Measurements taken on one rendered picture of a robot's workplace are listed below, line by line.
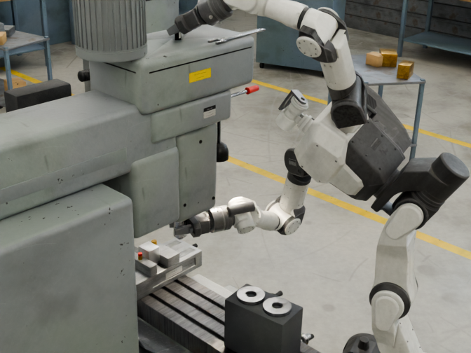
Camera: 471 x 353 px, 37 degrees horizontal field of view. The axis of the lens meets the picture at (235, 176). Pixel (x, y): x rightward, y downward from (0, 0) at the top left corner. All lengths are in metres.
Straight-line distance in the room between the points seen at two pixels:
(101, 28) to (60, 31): 7.94
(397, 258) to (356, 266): 2.21
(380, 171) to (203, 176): 0.57
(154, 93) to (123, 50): 0.15
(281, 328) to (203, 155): 0.59
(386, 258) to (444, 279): 2.22
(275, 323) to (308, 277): 2.32
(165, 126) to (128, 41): 0.29
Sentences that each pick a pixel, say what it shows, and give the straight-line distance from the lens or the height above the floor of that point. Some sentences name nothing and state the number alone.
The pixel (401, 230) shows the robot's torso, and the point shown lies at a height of 1.31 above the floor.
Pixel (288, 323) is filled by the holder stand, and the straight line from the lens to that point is 2.22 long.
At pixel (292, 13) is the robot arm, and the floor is 2.01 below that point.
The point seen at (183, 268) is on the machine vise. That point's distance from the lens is 2.74.
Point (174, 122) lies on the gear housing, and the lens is 2.13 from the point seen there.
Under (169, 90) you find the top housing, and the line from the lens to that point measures 2.07.
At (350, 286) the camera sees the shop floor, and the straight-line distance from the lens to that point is 4.47.
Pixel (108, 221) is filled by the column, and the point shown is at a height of 1.52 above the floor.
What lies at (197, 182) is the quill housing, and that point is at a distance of 2.31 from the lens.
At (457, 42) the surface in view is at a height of 0.23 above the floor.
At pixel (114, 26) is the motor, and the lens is 1.96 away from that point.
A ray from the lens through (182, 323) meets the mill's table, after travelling 2.50.
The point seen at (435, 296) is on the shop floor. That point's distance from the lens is 4.50.
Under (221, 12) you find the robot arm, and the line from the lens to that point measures 2.11.
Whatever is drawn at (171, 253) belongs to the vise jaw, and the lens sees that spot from 2.68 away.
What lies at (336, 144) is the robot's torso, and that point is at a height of 1.58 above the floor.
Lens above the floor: 2.43
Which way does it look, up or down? 25 degrees down
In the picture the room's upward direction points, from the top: 1 degrees clockwise
